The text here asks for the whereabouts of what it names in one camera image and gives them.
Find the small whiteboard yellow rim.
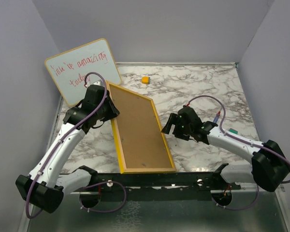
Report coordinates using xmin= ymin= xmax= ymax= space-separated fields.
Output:
xmin=44 ymin=38 xmax=121 ymax=106

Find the purple cable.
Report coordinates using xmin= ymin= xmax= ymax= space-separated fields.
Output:
xmin=186 ymin=95 xmax=290 ymax=210
xmin=25 ymin=72 xmax=128 ymax=219

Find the yellow grey eraser block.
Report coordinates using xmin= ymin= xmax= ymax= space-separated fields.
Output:
xmin=141 ymin=76 xmax=150 ymax=85

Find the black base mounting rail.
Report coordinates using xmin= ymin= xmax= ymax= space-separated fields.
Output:
xmin=70 ymin=172 xmax=254 ymax=202

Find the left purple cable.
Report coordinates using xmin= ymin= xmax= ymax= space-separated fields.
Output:
xmin=25 ymin=72 xmax=128 ymax=219

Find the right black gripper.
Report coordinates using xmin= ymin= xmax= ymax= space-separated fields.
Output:
xmin=161 ymin=112 xmax=193 ymax=141

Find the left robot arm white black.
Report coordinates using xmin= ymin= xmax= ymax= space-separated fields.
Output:
xmin=15 ymin=85 xmax=119 ymax=213

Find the teal green cube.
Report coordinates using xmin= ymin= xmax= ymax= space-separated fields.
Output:
xmin=229 ymin=128 xmax=238 ymax=134

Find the yellow picture frame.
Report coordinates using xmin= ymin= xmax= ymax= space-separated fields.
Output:
xmin=107 ymin=82 xmax=176 ymax=174

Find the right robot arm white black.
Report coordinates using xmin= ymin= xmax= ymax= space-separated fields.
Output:
xmin=161 ymin=106 xmax=290 ymax=192

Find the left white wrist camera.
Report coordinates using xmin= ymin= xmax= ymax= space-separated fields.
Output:
xmin=93 ymin=80 xmax=104 ymax=87

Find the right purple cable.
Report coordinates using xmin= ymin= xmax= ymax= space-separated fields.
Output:
xmin=186 ymin=95 xmax=290 ymax=210

